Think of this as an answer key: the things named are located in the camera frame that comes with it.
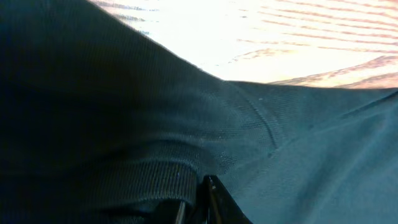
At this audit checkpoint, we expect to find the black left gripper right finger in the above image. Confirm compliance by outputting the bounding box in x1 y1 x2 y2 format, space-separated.
203 175 252 224

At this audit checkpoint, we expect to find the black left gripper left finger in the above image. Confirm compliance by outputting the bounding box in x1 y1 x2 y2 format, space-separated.
152 200 202 224

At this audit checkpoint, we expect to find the black t-shirt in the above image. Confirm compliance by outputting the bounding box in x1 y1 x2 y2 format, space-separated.
1 1 397 223

